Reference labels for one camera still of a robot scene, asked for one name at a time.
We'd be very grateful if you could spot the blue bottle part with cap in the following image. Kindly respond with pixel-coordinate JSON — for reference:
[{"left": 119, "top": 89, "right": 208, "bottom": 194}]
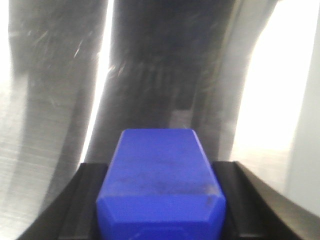
[{"left": 96, "top": 128, "right": 227, "bottom": 240}]

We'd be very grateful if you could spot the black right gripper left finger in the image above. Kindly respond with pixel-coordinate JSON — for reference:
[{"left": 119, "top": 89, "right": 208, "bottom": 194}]
[{"left": 18, "top": 163, "right": 108, "bottom": 240}]

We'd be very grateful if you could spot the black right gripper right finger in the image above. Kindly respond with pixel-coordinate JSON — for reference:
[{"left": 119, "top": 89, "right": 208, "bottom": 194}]
[{"left": 212, "top": 160, "right": 306, "bottom": 240}]

